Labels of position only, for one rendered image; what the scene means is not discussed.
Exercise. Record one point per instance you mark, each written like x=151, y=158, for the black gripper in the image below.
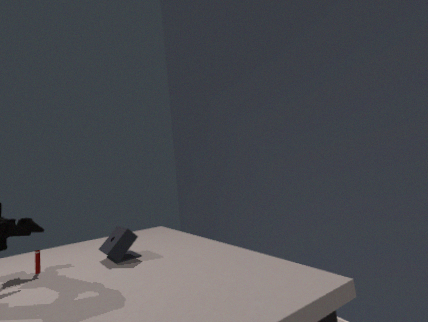
x=24, y=227

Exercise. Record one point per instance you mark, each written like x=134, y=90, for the dark grey panel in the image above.
x=117, y=245

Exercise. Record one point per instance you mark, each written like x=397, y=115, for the red peg with white band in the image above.
x=37, y=256

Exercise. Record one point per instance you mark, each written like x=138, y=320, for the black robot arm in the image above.
x=3, y=243

